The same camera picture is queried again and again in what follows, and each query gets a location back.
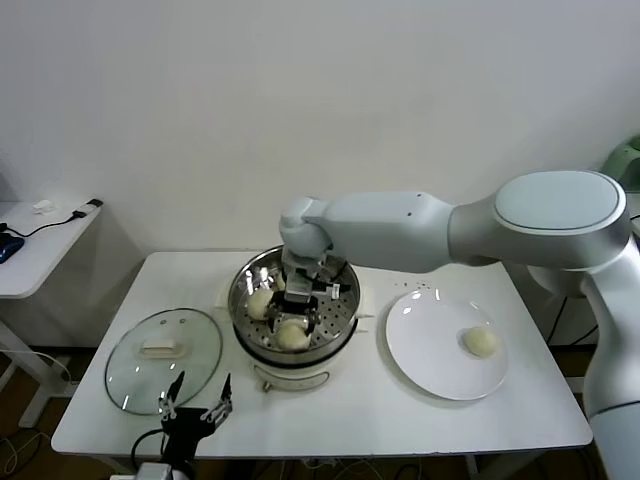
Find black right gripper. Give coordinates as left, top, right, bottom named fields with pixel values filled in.
left=266, top=293, right=322, bottom=347

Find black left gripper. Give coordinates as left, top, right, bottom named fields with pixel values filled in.
left=158, top=370, right=234, bottom=459

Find round glass pot lid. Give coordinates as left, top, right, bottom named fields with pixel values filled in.
left=104, top=307, right=224, bottom=416

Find perforated steel steamer basket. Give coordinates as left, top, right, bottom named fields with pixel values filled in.
left=228, top=244, right=362, bottom=354

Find steel steamer pot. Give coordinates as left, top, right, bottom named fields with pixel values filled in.
left=214, top=279, right=377, bottom=394

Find large white round plate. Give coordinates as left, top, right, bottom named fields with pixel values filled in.
left=385, top=289, right=510, bottom=401

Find white side table with devices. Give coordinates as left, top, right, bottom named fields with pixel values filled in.
left=0, top=200, right=105, bottom=430

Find blue electronic device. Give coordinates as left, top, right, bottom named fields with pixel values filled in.
left=0, top=234, right=27, bottom=265

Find mint green appliance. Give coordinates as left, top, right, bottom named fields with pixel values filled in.
left=602, top=139, right=640, bottom=194

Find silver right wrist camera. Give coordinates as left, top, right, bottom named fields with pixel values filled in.
left=284, top=272, right=347, bottom=305

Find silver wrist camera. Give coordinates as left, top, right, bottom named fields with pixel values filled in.
left=284, top=272, right=347, bottom=305
left=109, top=462, right=172, bottom=480

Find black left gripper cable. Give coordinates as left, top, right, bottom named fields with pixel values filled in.
left=130, top=429, right=166, bottom=467

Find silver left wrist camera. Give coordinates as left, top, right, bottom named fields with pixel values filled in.
left=109, top=462, right=172, bottom=480

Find white floor cable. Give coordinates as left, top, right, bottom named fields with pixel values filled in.
left=0, top=349, right=74, bottom=386

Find black charging cable with plug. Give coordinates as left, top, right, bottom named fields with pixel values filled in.
left=0, top=199, right=105, bottom=239

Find black power cable with adapter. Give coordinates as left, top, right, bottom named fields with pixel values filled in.
left=546, top=294, right=599, bottom=347

